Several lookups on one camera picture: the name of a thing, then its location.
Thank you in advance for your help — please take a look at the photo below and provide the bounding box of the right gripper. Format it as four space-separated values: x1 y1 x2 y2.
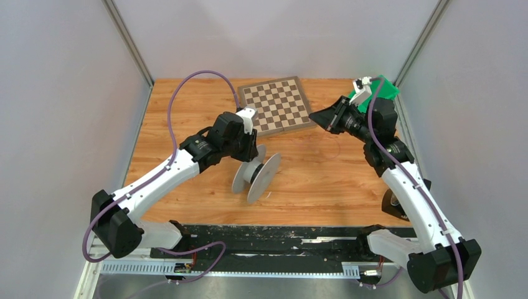
308 96 374 144

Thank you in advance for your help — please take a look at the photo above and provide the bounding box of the grey cable spool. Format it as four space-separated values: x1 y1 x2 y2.
231 145 281 204

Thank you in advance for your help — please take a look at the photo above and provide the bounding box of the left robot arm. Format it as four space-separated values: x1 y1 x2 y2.
88 107 258 259

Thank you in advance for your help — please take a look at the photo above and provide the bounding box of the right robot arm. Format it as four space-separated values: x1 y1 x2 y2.
309 96 482 293

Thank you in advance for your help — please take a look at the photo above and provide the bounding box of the wooden chessboard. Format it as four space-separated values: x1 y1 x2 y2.
238 76 315 137

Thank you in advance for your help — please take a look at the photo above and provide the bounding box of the green plastic bin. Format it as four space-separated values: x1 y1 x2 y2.
348 75 400 113

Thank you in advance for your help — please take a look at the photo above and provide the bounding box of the brown black corner device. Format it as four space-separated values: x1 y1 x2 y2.
382 176 434 227

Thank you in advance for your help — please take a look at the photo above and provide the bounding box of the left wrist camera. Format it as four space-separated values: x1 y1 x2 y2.
235 107 257 135

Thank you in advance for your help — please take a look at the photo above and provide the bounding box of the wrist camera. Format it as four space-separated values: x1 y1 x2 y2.
350 77 372 107
235 107 257 135

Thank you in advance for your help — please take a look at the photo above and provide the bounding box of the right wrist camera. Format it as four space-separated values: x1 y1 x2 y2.
350 77 372 107

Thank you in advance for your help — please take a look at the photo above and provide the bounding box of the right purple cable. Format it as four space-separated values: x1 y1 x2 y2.
365 77 465 299

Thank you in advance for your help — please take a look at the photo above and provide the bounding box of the purple cable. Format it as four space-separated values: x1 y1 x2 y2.
365 77 465 299
82 70 242 263

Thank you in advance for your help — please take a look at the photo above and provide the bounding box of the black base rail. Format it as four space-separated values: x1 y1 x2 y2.
102 225 392 279

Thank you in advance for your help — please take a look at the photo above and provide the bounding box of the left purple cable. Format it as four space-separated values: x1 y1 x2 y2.
82 70 242 263

